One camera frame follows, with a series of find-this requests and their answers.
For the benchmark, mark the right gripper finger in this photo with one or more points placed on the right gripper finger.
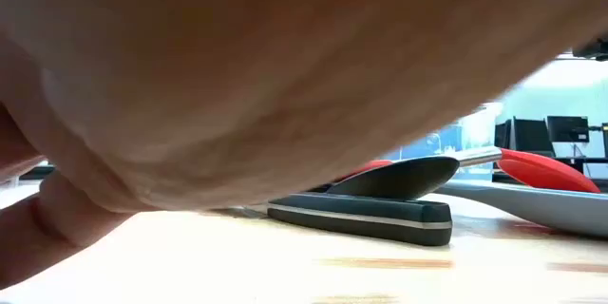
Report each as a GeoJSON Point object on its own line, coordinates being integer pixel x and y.
{"type": "Point", "coordinates": [596, 50]}

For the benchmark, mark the person's hand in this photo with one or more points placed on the person's hand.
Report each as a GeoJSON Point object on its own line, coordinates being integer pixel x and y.
{"type": "Point", "coordinates": [237, 81]}

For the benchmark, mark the red spoon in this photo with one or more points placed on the red spoon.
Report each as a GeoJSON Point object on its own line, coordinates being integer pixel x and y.
{"type": "Point", "coordinates": [546, 171]}

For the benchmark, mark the black background monitor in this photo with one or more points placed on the black background monitor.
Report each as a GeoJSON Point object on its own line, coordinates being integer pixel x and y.
{"type": "Point", "coordinates": [503, 135]}
{"type": "Point", "coordinates": [532, 138]}
{"type": "Point", "coordinates": [570, 128]}

